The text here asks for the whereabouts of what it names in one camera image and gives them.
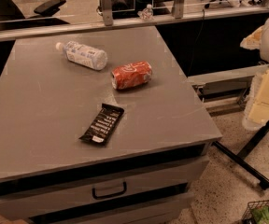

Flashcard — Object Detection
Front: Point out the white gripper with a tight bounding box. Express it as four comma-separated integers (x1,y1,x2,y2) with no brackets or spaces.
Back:
242,69,269,131

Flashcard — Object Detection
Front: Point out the red coke can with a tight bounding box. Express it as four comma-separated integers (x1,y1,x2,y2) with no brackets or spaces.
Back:
111,61,152,90

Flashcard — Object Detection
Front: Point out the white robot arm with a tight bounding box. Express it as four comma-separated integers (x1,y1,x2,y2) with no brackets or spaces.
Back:
240,18,269,131

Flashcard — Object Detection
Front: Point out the grey low shelf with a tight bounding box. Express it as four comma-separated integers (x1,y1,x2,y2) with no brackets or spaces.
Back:
188,63,269,109

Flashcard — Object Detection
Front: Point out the black metal stand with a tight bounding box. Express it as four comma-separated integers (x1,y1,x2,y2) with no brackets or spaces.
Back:
213,120,269,190

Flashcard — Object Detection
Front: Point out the grey drawer cabinet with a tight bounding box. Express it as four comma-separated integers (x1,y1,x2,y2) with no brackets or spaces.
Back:
0,27,220,224

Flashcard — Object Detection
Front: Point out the black snack bar wrapper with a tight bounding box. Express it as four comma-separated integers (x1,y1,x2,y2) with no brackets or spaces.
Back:
79,104,124,146

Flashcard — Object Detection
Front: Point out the clear plastic water bottle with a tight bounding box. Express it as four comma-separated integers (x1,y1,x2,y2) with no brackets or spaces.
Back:
55,41,107,71

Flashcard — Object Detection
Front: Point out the black office chair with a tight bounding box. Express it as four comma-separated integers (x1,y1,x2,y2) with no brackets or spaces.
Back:
0,0,67,31

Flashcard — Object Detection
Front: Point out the wire basket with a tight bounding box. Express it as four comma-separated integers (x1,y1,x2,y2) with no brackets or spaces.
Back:
241,200,269,224

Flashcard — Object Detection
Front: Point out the black drawer handle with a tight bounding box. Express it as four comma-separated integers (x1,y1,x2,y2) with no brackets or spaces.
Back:
92,181,127,200

